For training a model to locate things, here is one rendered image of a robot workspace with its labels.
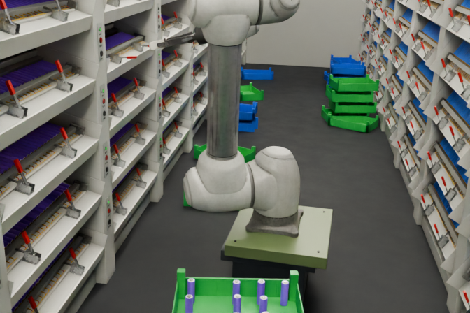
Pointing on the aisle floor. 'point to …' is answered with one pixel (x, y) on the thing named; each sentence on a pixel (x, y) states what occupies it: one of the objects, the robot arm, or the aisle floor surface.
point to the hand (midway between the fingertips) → (158, 44)
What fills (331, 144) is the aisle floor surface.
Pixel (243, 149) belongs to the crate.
